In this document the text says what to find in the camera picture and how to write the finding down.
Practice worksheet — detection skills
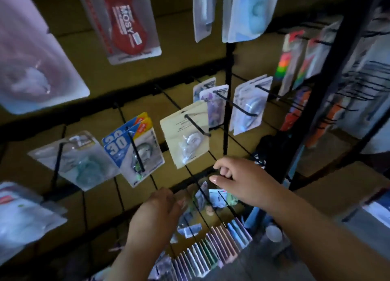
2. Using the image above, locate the person's right hand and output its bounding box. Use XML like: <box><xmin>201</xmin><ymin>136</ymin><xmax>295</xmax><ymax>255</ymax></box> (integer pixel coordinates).
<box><xmin>209</xmin><ymin>156</ymin><xmax>286</xmax><ymax>213</ymax></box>

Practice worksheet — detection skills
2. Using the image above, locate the person's left hand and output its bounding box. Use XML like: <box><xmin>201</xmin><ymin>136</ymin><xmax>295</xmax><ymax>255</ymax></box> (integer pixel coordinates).
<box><xmin>126</xmin><ymin>186</ymin><xmax>191</xmax><ymax>254</ymax></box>

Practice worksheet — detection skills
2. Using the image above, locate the person's right forearm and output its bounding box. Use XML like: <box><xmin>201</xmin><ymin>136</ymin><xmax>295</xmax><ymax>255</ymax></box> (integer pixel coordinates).
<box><xmin>269</xmin><ymin>183</ymin><xmax>390</xmax><ymax>281</ymax></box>

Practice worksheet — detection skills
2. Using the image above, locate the person's left forearm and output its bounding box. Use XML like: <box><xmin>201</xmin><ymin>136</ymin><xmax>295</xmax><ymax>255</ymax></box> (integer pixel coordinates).
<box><xmin>105</xmin><ymin>243</ymin><xmax>167</xmax><ymax>281</ymax></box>

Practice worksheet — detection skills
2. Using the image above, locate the small white blue packet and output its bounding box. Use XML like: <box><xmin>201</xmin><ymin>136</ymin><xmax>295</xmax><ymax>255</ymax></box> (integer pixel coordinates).
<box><xmin>208</xmin><ymin>189</ymin><xmax>228</xmax><ymax>209</ymax></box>

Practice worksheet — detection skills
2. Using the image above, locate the small clear packet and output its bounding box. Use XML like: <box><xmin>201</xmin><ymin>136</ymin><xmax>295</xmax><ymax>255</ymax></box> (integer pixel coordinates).
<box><xmin>177</xmin><ymin>223</ymin><xmax>203</xmax><ymax>239</ymax></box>
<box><xmin>194</xmin><ymin>181</ymin><xmax>211</xmax><ymax>211</ymax></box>

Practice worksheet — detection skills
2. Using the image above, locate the cream card blister pack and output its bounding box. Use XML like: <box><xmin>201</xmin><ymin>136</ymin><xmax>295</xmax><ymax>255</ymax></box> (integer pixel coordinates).
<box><xmin>160</xmin><ymin>100</ymin><xmax>211</xmax><ymax>169</ymax></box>

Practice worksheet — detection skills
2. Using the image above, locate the black hanging pouch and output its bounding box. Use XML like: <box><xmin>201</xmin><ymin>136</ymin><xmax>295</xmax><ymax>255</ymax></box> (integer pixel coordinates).
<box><xmin>252</xmin><ymin>134</ymin><xmax>291</xmax><ymax>181</ymax></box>

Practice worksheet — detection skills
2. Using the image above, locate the row of pastel packets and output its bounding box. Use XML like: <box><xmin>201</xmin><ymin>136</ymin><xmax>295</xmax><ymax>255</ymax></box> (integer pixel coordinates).
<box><xmin>149</xmin><ymin>218</ymin><xmax>253</xmax><ymax>281</ymax></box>

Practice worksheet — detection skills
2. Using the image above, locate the blue yellow card pack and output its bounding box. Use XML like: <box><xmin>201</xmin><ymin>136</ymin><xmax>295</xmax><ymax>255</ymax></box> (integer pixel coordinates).
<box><xmin>102</xmin><ymin>112</ymin><xmax>149</xmax><ymax>146</ymax></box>
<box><xmin>104</xmin><ymin>117</ymin><xmax>165</xmax><ymax>189</ymax></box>

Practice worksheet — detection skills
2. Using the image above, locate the black display hook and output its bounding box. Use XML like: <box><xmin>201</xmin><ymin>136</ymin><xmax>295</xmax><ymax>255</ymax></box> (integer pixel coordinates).
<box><xmin>213</xmin><ymin>90</ymin><xmax>259</xmax><ymax>117</ymax></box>
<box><xmin>127</xmin><ymin>131</ymin><xmax>146</xmax><ymax>173</ymax></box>
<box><xmin>184</xmin><ymin>114</ymin><xmax>211</xmax><ymax>138</ymax></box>
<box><xmin>255</xmin><ymin>84</ymin><xmax>284</xmax><ymax>101</ymax></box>
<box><xmin>52</xmin><ymin>142</ymin><xmax>65</xmax><ymax>191</ymax></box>

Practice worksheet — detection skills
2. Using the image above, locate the purple print blister pack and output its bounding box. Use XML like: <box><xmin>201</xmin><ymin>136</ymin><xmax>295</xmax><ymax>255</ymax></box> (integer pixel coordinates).
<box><xmin>199</xmin><ymin>84</ymin><xmax>229</xmax><ymax>129</ymax></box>
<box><xmin>193</xmin><ymin>77</ymin><xmax>216</xmax><ymax>103</ymax></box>

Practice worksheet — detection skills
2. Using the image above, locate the white round bottle cap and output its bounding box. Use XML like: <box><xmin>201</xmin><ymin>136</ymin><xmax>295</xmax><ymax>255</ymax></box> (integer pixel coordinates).
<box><xmin>264</xmin><ymin>225</ymin><xmax>284</xmax><ymax>243</ymax></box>

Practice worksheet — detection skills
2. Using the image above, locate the white blue blister pack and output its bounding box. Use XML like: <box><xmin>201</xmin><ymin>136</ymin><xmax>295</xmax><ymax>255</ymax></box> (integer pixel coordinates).
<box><xmin>233</xmin><ymin>76</ymin><xmax>273</xmax><ymax>136</ymax></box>
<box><xmin>229</xmin><ymin>74</ymin><xmax>268</xmax><ymax>132</ymax></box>

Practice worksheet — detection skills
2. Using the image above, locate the black upright rack pole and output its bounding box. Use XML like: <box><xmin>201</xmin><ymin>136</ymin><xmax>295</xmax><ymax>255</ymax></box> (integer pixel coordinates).
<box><xmin>223</xmin><ymin>42</ymin><xmax>237</xmax><ymax>156</ymax></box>

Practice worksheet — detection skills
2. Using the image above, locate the orange hanging pack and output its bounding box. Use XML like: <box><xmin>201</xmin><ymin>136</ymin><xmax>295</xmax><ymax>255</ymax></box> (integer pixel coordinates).
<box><xmin>280</xmin><ymin>88</ymin><xmax>312</xmax><ymax>133</ymax></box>
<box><xmin>305</xmin><ymin>101</ymin><xmax>343</xmax><ymax>149</ymax></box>

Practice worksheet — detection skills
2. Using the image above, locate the teal correction tape pack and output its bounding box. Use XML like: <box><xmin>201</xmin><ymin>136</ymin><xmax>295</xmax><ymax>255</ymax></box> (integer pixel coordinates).
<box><xmin>28</xmin><ymin>131</ymin><xmax>121</xmax><ymax>192</ymax></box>

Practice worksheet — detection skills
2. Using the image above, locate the rainbow sticky notes pack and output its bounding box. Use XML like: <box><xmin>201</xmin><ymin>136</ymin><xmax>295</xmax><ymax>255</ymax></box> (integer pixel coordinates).
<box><xmin>274</xmin><ymin>30</ymin><xmax>306</xmax><ymax>97</ymax></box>
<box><xmin>292</xmin><ymin>37</ymin><xmax>324</xmax><ymax>91</ymax></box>

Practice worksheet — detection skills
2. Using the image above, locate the white plastic bag pack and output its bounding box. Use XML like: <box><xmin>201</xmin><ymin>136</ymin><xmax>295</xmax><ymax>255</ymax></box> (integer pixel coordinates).
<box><xmin>0</xmin><ymin>181</ymin><xmax>68</xmax><ymax>267</ymax></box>

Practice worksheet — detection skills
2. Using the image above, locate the narrow white blister pack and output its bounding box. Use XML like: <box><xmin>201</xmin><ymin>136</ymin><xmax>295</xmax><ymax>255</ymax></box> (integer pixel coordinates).
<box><xmin>192</xmin><ymin>0</ymin><xmax>217</xmax><ymax>43</ymax></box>

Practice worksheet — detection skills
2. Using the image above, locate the row of empty black hooks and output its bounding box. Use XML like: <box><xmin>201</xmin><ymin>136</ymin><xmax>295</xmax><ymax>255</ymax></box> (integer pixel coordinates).
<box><xmin>334</xmin><ymin>60</ymin><xmax>390</xmax><ymax>114</ymax></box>

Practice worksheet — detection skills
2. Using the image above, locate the light blue blister pack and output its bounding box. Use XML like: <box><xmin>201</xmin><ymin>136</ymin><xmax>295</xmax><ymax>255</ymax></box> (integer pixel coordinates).
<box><xmin>221</xmin><ymin>0</ymin><xmax>282</xmax><ymax>44</ymax></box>

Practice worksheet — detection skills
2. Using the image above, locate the red correction tape pack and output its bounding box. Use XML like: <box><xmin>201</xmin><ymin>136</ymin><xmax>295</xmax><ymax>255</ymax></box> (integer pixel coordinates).
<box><xmin>74</xmin><ymin>0</ymin><xmax>162</xmax><ymax>66</ymax></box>

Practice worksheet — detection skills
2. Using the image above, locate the pink blister pack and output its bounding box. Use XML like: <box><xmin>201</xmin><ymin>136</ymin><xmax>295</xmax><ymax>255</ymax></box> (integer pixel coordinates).
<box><xmin>0</xmin><ymin>0</ymin><xmax>91</xmax><ymax>116</ymax></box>

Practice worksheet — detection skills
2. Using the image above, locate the black wire grid panel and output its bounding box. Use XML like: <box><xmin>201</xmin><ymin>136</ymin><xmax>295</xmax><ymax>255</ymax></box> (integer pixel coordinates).
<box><xmin>0</xmin><ymin>58</ymin><xmax>276</xmax><ymax>281</ymax></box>

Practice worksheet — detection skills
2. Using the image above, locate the black metal rack frame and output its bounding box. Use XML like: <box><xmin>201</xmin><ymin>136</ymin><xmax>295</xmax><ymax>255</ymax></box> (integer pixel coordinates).
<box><xmin>282</xmin><ymin>0</ymin><xmax>390</xmax><ymax>192</ymax></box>

